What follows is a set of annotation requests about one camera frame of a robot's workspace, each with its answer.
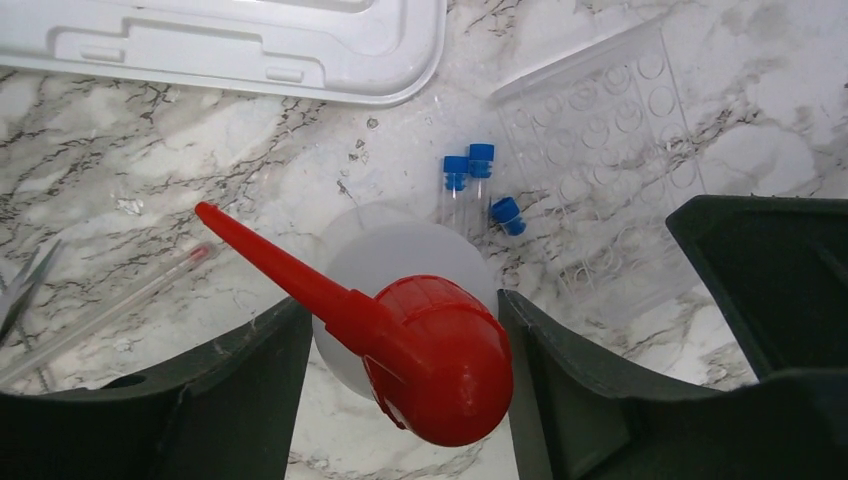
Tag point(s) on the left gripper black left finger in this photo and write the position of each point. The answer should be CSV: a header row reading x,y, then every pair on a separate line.
x,y
225,409

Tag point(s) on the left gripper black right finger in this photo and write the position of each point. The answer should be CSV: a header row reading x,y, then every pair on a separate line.
x,y
580,411

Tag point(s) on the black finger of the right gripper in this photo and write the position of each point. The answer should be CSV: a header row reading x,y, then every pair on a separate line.
x,y
777,270

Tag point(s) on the glass pipette red tip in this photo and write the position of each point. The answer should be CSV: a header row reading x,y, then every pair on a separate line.
x,y
117,308

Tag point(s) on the white squeeze bottle red nozzle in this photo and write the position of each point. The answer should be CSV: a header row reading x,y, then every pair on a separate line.
x,y
405,311

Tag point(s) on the clear plastic test tube rack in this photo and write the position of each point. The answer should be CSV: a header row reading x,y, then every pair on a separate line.
x,y
599,155

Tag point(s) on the blue capped test tube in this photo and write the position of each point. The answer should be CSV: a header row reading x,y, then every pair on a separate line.
x,y
455,170
507,214
481,158

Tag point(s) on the white plastic bin lid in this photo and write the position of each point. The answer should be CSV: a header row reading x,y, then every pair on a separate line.
x,y
373,53

